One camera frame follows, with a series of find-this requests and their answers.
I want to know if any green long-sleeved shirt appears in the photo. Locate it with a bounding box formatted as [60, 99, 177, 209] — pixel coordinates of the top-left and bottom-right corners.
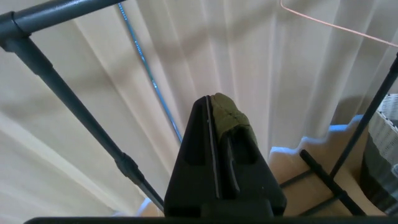
[210, 92, 259, 147]

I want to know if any pink clothes hanger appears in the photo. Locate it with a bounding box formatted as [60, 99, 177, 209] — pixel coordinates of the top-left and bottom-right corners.
[279, 0, 398, 48]

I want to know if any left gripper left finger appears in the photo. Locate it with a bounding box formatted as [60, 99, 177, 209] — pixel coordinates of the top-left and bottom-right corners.
[164, 95, 220, 218]

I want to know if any black clothes rack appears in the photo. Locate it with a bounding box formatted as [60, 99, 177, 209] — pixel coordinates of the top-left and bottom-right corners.
[0, 0, 398, 217]

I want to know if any white laundry basket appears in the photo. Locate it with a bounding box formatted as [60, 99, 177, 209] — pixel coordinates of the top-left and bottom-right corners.
[359, 93, 398, 216]

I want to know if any beige curtain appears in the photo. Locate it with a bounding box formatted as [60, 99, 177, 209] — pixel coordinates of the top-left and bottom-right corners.
[0, 0, 398, 217]

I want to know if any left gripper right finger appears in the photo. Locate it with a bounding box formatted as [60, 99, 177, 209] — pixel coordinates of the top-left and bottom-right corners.
[217, 125, 287, 218]

